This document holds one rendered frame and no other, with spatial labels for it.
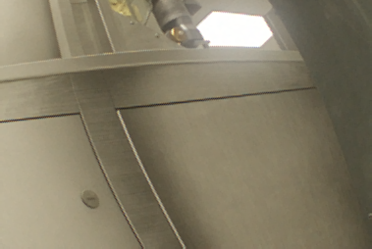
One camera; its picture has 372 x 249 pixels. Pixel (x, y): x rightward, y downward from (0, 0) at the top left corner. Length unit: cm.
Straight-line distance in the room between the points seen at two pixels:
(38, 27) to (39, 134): 38
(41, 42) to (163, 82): 29
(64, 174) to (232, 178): 23
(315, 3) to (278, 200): 30
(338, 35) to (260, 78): 32
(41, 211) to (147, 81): 26
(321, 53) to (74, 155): 28
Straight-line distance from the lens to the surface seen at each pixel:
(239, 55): 82
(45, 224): 53
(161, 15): 132
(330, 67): 55
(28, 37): 91
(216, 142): 71
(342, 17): 54
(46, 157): 57
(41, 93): 61
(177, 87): 72
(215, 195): 67
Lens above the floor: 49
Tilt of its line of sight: 19 degrees up
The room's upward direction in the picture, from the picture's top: 25 degrees counter-clockwise
